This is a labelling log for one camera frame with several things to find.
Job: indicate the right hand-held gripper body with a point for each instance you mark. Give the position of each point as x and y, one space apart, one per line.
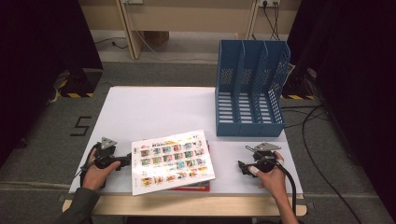
264 146

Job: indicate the blue file rack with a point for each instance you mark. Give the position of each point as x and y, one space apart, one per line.
249 129

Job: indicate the brown cardboard box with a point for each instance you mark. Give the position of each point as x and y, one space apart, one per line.
157 38

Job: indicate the beige wooden desk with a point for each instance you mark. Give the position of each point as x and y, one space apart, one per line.
186 15

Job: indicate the black yellow striped base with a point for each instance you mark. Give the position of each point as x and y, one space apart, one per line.
295 90
79 84

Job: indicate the red book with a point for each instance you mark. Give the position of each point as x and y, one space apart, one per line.
190 187

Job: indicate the white picture book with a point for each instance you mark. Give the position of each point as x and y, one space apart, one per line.
171 161

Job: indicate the dark curtain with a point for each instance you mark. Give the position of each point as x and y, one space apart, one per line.
358 62
37 46

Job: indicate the person's left hand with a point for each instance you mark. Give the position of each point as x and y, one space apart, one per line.
95 177

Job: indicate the white wall socket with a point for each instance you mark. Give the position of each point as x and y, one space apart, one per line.
133 1
269 2

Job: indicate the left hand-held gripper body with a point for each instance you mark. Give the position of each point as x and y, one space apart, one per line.
107 143

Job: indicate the person's right hand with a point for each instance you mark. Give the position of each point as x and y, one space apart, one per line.
274 182

